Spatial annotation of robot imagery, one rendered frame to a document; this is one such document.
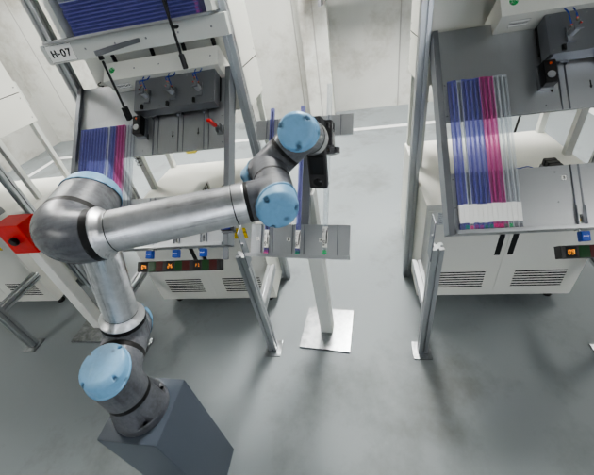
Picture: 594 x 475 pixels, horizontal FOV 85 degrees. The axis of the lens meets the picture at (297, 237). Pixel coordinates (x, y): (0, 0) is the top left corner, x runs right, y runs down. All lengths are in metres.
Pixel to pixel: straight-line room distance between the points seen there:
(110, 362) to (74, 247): 0.38
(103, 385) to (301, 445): 0.85
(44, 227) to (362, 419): 1.28
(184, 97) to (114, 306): 0.83
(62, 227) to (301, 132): 0.44
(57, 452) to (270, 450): 0.94
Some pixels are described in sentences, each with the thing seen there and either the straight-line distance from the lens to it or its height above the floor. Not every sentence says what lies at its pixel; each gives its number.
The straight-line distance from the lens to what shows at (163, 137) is 1.46.
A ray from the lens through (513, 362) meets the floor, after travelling 1.77.
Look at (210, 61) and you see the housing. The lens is 1.42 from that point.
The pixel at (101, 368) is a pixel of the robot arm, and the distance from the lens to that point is 0.95.
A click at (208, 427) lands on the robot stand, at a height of 0.29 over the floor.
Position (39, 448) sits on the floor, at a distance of 2.04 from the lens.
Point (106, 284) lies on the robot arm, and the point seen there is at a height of 0.94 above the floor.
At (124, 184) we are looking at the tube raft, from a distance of 1.48.
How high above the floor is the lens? 1.42
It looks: 38 degrees down
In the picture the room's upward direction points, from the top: 11 degrees counter-clockwise
